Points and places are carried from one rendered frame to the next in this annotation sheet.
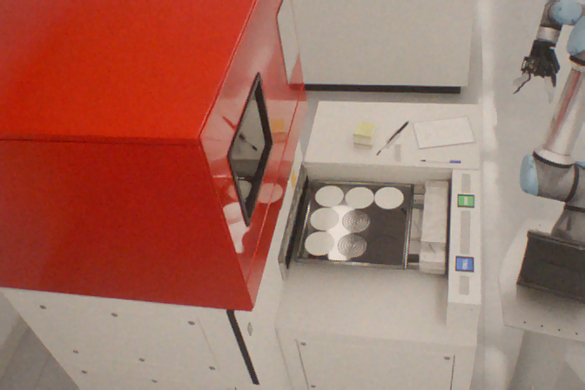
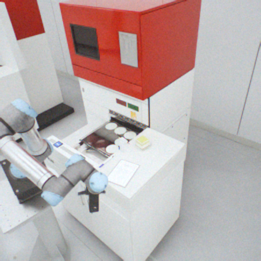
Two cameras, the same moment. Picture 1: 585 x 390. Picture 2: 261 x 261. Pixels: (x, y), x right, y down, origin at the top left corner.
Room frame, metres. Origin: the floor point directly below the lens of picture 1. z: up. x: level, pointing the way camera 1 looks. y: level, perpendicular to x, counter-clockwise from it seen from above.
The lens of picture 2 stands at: (2.25, -1.55, 2.11)
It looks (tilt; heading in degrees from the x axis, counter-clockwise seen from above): 36 degrees down; 115
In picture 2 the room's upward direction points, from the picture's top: 4 degrees counter-clockwise
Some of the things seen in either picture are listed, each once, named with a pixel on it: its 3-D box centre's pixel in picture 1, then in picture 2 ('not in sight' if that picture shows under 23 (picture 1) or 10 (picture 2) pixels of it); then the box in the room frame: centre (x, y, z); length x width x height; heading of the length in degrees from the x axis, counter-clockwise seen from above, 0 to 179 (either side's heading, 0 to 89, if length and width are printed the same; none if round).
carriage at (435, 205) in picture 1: (434, 227); (88, 158); (1.38, -0.45, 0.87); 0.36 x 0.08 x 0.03; 161
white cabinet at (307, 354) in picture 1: (391, 286); (115, 189); (1.49, -0.32, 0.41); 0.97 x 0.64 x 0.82; 161
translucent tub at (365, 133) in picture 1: (365, 134); (142, 143); (1.76, -0.30, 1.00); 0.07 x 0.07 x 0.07; 60
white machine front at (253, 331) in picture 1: (275, 238); (112, 105); (1.33, 0.08, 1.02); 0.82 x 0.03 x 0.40; 161
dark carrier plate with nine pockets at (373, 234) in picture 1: (355, 221); (111, 137); (1.45, -0.19, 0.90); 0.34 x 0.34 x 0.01; 71
